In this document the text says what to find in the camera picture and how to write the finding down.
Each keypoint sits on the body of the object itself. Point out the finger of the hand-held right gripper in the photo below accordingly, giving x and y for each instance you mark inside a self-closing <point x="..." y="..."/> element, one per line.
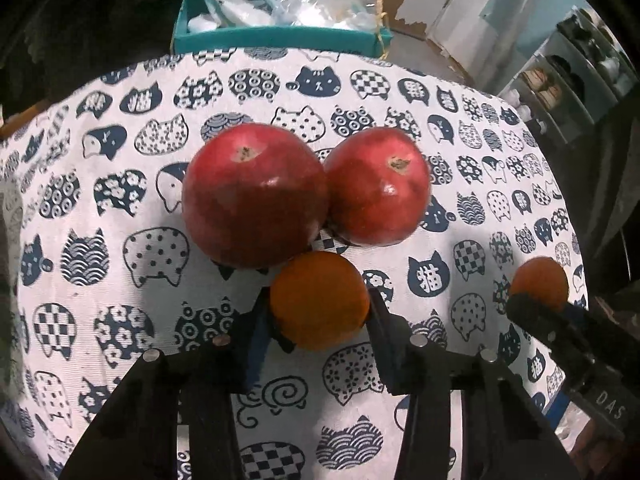
<point x="577" y="311"/>
<point x="532" y="316"/>

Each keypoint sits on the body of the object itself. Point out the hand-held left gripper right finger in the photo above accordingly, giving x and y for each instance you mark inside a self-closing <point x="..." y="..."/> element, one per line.
<point x="387" y="355"/>

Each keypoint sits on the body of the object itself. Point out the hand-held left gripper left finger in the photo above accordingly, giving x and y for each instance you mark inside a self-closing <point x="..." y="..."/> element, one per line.
<point x="255" y="347"/>

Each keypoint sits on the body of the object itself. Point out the orange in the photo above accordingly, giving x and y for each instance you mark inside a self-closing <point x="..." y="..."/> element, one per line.
<point x="320" y="300"/>
<point x="540" y="277"/>

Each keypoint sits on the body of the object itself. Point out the red apple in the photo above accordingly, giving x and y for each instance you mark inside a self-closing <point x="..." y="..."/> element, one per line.
<point x="255" y="200"/>
<point x="377" y="190"/>

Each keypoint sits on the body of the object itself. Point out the cat print tablecloth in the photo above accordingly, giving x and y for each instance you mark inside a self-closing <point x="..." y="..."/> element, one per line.
<point x="125" y="210"/>

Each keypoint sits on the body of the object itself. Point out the beige shoe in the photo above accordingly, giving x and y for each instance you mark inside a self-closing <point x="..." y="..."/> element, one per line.
<point x="532" y="77"/>
<point x="552" y="94"/>

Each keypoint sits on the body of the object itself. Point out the shoe rack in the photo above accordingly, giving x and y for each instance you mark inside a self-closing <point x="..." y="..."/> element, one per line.
<point x="585" y="90"/>

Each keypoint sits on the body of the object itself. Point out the teal cardboard box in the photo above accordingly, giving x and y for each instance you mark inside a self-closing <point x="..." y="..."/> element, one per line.
<point x="280" y="40"/>

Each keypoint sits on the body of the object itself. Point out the clear plastic bag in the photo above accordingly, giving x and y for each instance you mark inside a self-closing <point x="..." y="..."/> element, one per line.
<point x="330" y="2"/>

